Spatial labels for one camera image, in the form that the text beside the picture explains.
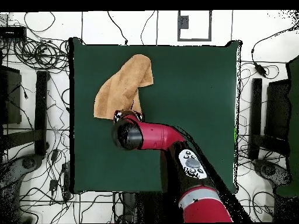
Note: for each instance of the tan terry towel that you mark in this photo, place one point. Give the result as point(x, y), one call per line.
point(121, 91)

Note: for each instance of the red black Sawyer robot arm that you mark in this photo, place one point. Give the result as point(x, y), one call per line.
point(168, 149)

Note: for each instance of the black flat device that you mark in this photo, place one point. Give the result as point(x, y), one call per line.
point(12, 32)

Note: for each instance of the dark green table cloth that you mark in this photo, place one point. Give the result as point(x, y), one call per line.
point(186, 93)

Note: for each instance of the black stand bar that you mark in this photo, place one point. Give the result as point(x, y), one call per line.
point(41, 112)
point(255, 116)

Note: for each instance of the grey black tripod base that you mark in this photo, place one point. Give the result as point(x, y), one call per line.
point(268, 170)
point(28, 162)

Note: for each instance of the black equipment box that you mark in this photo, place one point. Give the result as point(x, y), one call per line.
point(11, 98)
point(278, 109)

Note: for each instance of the grey floor socket box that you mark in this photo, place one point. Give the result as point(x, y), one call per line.
point(183, 22)

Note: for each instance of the small bright green object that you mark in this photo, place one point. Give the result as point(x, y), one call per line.
point(235, 135)

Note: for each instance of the dark green hanging cloth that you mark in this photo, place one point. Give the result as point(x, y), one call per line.
point(294, 116)

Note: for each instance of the grey floor hatch frame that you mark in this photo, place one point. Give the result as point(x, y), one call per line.
point(209, 25)

